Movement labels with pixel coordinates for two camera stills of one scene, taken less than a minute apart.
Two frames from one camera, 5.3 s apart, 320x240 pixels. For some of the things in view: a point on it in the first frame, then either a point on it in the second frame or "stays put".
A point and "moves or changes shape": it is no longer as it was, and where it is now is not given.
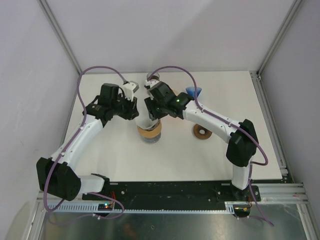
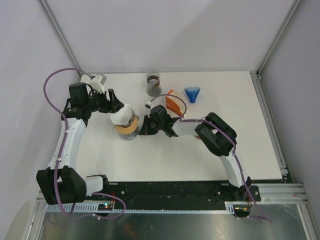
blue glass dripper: (191, 91) stays put
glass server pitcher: (152, 140) -> (129, 136)
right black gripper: (150, 102) -> (146, 129)
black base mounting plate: (172, 194) stays put
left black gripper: (132, 112) -> (112, 106)
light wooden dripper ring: (150, 134) moves or changes shape
